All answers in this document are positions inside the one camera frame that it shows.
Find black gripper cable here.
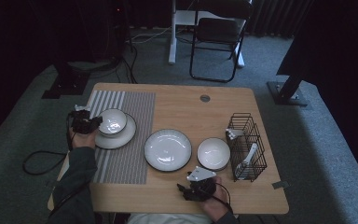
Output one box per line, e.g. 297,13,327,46
22,111,90,218
213,181,233,209

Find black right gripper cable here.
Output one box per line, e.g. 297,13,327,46
213,181,233,209

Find black folding chair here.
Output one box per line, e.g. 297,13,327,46
188,0,255,84

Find black floor cable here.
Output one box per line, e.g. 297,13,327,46
115,40,139,85

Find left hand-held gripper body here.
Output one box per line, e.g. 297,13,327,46
70,105,96,135

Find white desk frame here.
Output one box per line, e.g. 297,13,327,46
167,0,246,69

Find black cloth drape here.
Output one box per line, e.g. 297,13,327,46
276,0,358,190

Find person's right hand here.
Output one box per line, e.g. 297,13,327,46
199,176,231,222

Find black stand with metal foot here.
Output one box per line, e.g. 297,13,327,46
267,73,310,107

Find dark pleated curtain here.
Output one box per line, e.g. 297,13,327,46
248,0,313,39

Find white ceramic spoon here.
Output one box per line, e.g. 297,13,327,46
234,142,259,181

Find person's white clothing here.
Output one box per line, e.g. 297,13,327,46
127,213,213,224

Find white plate with dark rim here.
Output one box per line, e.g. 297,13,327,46
93,111,137,150
144,129,193,173

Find black wire basket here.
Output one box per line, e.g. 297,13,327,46
226,112,269,183

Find white floor cable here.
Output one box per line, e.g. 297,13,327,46
126,26,172,45

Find black stand base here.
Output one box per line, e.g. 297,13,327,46
41,60,91,100

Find grey striped placemat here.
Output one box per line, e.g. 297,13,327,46
85,90,157,185

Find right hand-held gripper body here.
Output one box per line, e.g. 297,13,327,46
186,166,217,202

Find white bowl with dark rim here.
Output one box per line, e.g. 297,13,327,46
197,137,232,172
97,107,129,139

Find person's left hand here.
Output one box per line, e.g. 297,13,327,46
68,130,97,149

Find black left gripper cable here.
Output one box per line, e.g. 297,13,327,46
22,111,90,218

